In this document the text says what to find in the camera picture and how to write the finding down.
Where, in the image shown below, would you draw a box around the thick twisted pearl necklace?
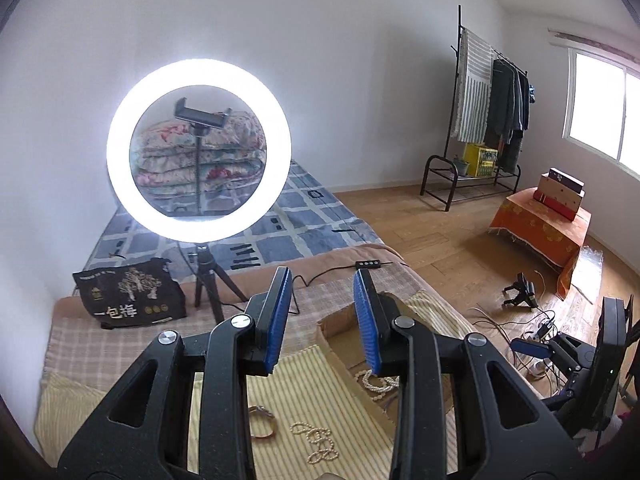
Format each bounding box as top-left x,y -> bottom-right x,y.
354,367 -> 402,402

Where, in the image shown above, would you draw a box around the pink plaid blanket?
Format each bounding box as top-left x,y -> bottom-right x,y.
41,244 -> 430,391

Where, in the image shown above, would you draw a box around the white ring light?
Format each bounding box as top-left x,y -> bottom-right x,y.
106,58 -> 292,244

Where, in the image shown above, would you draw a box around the black power cable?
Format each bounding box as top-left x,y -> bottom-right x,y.
177,242 -> 402,319

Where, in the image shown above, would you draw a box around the cardboard box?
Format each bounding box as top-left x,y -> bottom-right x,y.
316,290 -> 461,440

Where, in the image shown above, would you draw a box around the black snack bag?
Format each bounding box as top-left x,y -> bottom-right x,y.
73,258 -> 186,330

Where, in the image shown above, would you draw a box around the brown leather wristwatch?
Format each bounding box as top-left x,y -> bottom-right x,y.
248,405 -> 279,441

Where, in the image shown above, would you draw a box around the small black tripod on floor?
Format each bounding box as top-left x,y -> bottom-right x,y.
502,272 -> 538,310

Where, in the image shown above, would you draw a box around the dark hanging clothes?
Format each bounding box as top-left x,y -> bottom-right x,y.
484,58 -> 535,172

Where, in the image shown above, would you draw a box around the black tripod stand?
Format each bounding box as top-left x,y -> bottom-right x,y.
194,136 -> 248,324

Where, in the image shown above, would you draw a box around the yellow striped cloth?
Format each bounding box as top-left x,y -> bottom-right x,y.
35,313 -> 473,479

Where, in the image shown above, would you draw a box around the orange cloth covered table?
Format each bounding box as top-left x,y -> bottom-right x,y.
488,188 -> 591,300

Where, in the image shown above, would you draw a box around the window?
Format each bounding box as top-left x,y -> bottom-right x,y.
549,30 -> 639,177

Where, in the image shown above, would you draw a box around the thin cream pearl necklace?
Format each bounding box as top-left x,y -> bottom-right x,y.
290,421 -> 342,465

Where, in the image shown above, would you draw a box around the stacked boxes on table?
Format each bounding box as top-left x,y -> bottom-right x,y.
534,168 -> 585,221

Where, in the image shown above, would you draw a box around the black inline cable remote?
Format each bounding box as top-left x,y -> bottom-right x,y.
355,259 -> 383,270

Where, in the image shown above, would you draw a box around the folded floral quilts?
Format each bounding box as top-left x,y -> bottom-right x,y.
129,110 -> 267,216

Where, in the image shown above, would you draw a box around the black phone holder clamp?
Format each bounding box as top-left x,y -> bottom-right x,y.
174,98 -> 232,136

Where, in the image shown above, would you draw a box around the striped hanging towel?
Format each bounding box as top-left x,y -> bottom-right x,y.
451,27 -> 494,144

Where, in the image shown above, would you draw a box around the black clothes rack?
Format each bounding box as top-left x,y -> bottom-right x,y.
420,23 -> 535,211

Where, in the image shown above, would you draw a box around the yellow crate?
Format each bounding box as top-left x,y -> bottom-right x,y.
463,143 -> 499,178

